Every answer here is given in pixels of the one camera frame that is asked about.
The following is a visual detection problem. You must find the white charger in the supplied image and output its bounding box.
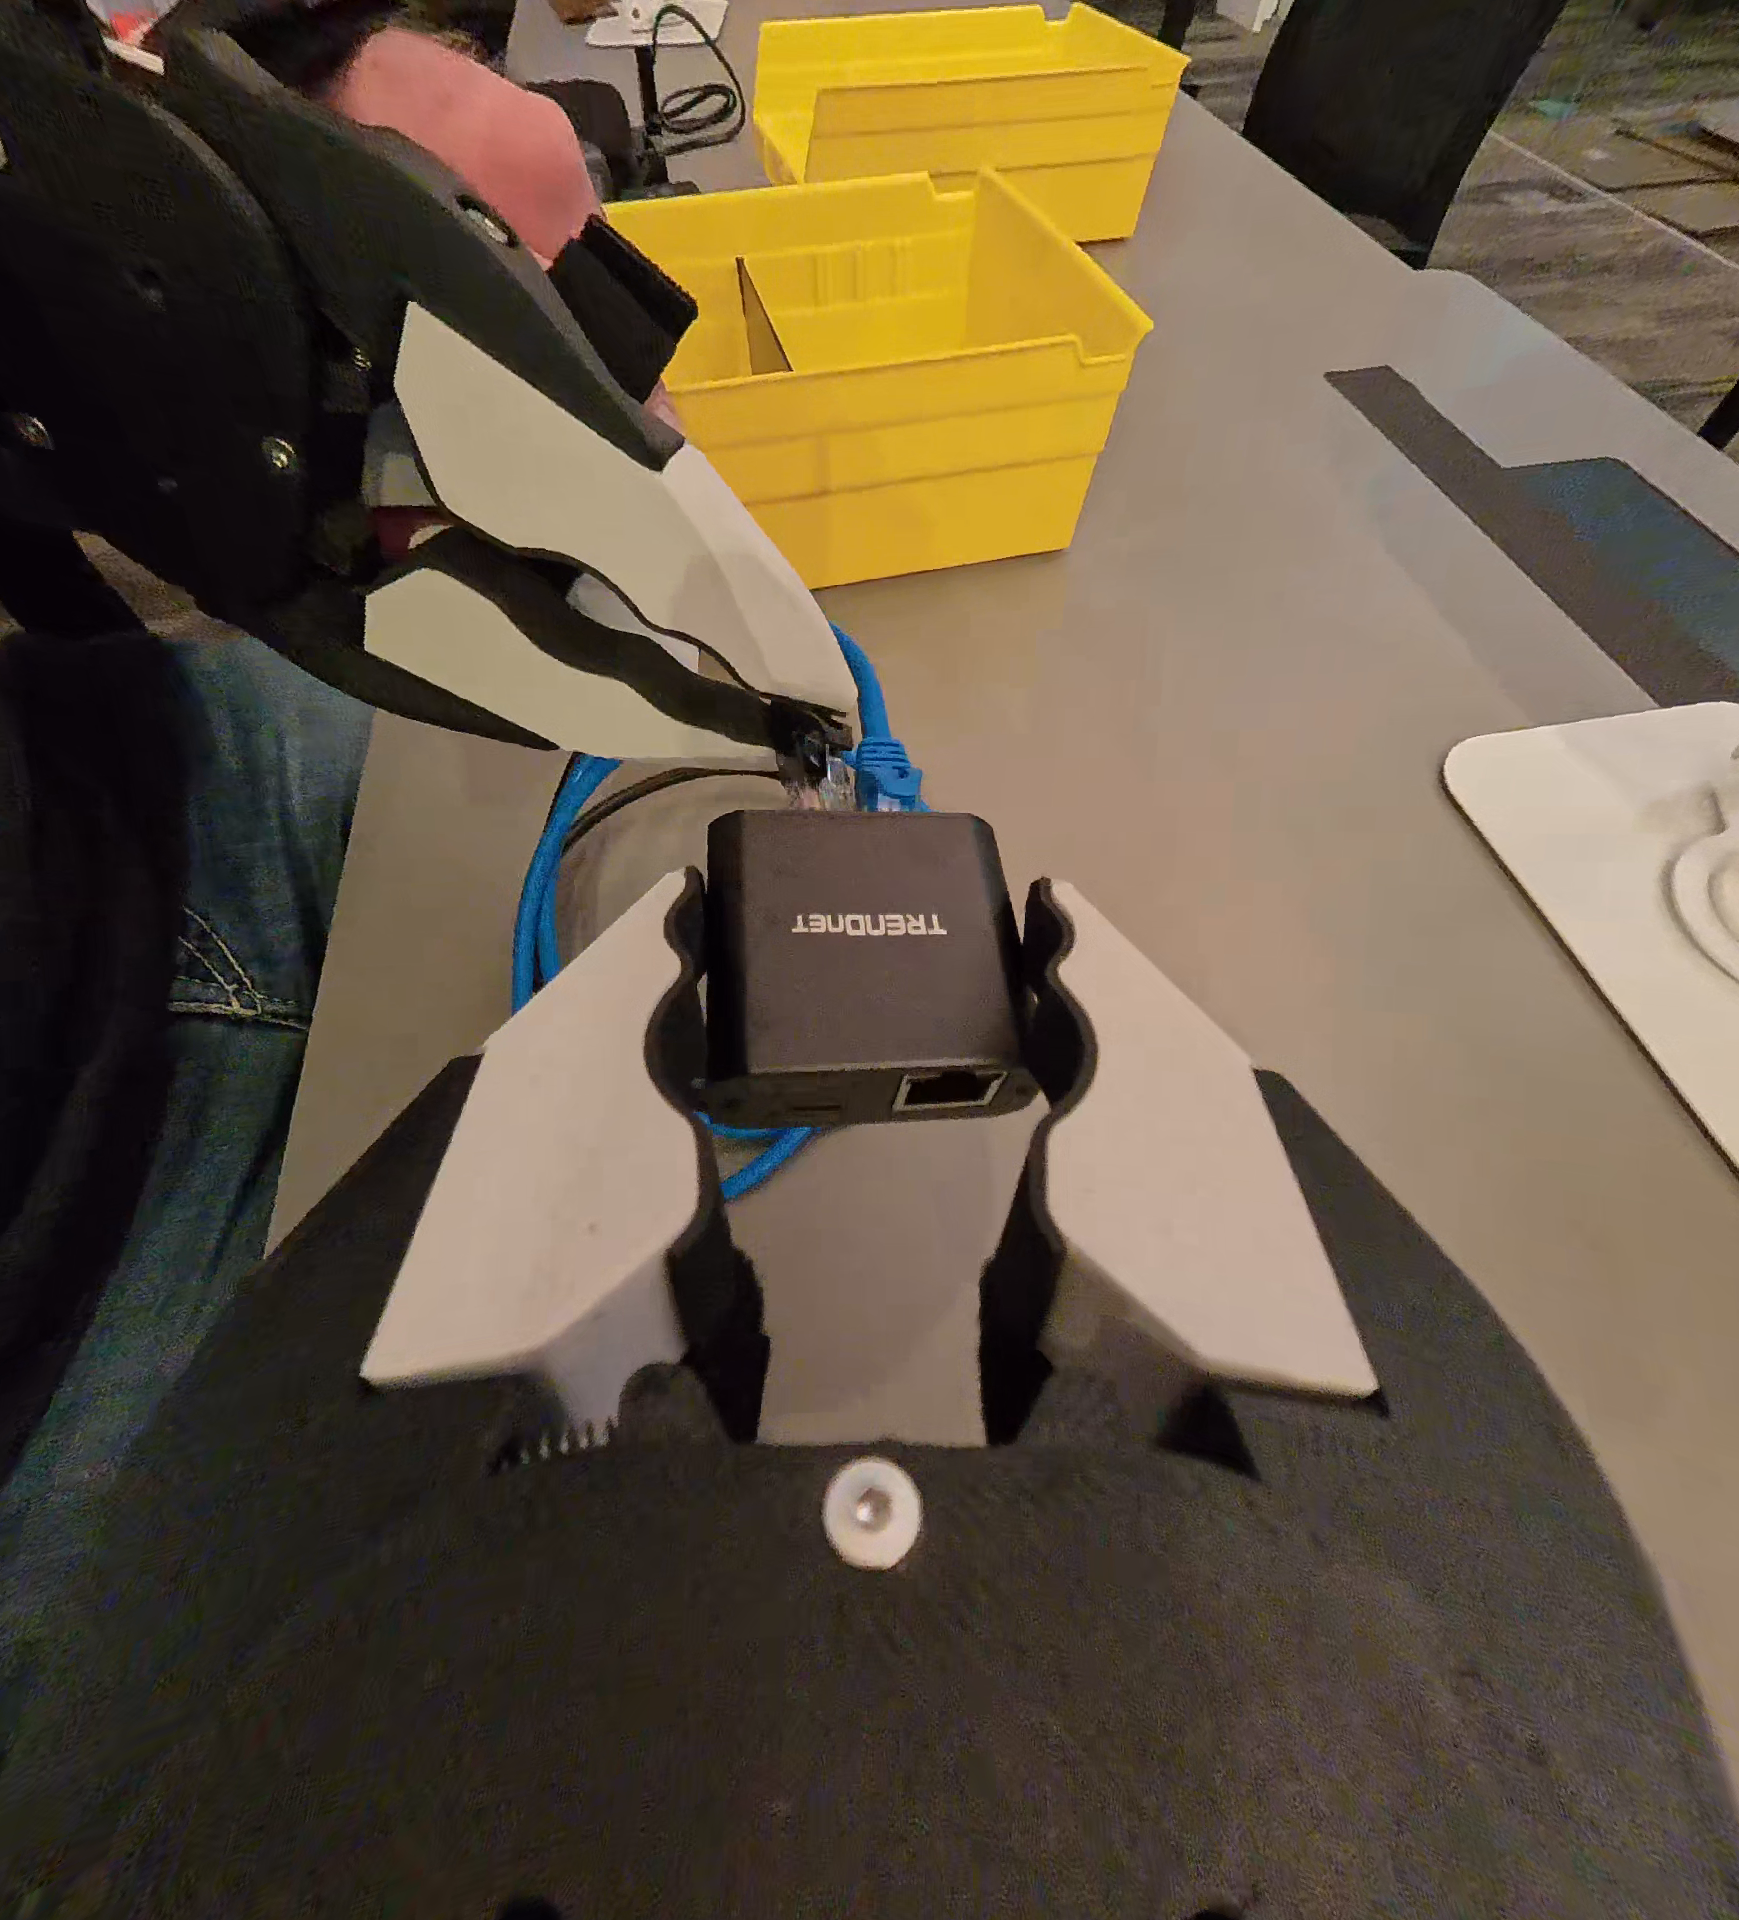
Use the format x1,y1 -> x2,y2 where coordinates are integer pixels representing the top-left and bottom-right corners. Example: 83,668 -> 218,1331
584,0 -> 731,46

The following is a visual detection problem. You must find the black chair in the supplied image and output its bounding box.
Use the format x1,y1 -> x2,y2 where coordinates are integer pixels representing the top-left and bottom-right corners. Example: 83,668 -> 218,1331
1241,0 -> 1569,273

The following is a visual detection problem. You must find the person's dark top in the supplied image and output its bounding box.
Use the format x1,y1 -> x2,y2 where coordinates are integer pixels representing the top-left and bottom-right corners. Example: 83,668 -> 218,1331
0,591 -> 202,1624

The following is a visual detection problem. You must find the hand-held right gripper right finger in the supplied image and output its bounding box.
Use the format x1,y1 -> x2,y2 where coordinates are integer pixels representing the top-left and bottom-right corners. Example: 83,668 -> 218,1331
978,880 -> 1380,1406

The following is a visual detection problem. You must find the person's jeans leg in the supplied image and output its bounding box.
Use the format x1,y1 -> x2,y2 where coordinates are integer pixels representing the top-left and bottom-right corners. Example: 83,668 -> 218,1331
0,631 -> 379,1818

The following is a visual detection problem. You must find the black power cord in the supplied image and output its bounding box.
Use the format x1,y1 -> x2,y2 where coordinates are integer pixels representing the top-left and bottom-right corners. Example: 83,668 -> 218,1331
644,6 -> 746,146

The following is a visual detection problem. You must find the black ethernet cable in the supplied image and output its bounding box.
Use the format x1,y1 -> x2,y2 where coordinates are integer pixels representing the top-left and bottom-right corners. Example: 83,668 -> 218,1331
564,578 -> 861,880

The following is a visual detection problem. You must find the blue ethernet cable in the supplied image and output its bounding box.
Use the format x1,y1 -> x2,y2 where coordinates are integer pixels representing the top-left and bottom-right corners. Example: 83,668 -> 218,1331
512,622 -> 930,1203

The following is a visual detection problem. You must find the yellow bin with divider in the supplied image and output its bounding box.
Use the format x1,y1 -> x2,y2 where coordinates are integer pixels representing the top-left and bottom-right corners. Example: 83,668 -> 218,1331
602,167 -> 1154,591

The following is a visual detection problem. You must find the white stand base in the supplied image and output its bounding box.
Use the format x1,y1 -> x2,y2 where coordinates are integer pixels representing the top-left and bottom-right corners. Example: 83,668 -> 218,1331
1440,701 -> 1739,1260

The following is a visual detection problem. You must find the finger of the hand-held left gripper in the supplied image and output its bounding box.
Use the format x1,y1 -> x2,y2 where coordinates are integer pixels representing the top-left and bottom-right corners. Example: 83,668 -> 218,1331
361,534 -> 856,761
397,307 -> 863,712

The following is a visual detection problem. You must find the person's left hand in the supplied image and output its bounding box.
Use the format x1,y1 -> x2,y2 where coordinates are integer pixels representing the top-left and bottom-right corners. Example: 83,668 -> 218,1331
339,29 -> 602,270

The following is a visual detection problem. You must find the black network adapter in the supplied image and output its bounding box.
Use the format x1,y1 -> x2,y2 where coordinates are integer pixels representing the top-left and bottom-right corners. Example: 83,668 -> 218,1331
702,809 -> 1039,1128

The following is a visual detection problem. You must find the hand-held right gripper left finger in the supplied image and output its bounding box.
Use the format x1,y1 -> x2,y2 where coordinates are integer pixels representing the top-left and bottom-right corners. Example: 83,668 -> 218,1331
361,868 -> 754,1392

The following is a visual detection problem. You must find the black device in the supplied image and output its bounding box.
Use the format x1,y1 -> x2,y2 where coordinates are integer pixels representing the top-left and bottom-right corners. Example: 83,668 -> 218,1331
532,83 -> 696,202

